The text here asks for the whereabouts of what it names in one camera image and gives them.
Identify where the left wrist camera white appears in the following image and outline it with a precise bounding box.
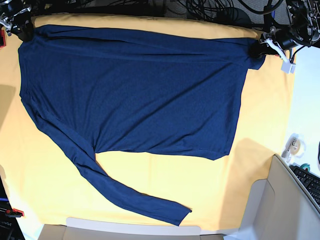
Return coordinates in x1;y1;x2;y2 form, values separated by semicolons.
281;61;296;74

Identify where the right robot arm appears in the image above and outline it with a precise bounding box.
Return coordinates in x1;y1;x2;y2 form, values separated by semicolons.
0;0;34;42

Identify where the dark blue long-sleeve shirt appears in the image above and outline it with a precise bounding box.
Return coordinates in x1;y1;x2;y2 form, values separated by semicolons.
18;25;265;226

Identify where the red clamp left top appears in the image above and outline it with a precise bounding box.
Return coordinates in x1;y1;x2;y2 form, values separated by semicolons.
0;29;6;48

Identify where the red clamp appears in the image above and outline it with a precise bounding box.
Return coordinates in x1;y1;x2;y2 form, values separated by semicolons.
0;29;6;48
4;209;25;218

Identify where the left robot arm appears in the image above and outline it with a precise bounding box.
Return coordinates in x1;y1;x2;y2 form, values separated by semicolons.
249;0;320;64

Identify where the red clamp left bottom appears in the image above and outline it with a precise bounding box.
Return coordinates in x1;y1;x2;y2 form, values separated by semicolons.
4;209;25;218

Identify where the clear tape dispenser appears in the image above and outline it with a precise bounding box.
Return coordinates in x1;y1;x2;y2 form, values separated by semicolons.
281;133;306;161

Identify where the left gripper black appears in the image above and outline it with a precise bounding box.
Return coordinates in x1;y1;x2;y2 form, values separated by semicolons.
248;27;287;60

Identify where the black keyboard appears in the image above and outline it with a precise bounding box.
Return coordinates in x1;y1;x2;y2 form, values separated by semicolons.
290;165;320;206

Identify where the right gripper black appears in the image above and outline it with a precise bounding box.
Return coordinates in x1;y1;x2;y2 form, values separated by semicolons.
0;7;34;42

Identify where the green tape roll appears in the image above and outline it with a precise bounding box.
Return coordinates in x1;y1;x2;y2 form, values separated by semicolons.
300;163;310;172

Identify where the white cardboard box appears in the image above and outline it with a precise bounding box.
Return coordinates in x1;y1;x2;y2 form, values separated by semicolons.
39;154;320;240

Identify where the yellow table cloth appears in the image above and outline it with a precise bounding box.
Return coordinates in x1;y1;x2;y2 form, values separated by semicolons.
0;13;297;232

